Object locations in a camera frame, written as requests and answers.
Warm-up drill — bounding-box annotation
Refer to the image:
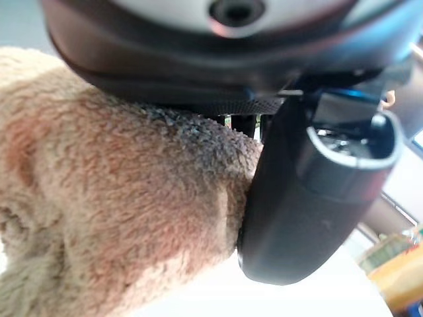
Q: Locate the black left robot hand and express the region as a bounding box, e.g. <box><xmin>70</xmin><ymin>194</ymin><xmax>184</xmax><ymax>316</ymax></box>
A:
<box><xmin>38</xmin><ymin>0</ymin><xmax>423</xmax><ymax>286</ymax></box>

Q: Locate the beige fluffy cloth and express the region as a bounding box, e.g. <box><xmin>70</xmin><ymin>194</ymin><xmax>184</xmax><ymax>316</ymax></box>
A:
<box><xmin>0</xmin><ymin>46</ymin><xmax>265</xmax><ymax>317</ymax></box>

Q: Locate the yellow green printed box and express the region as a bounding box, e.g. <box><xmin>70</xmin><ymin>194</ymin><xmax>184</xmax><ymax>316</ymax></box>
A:
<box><xmin>358</xmin><ymin>225</ymin><xmax>423</xmax><ymax>314</ymax></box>

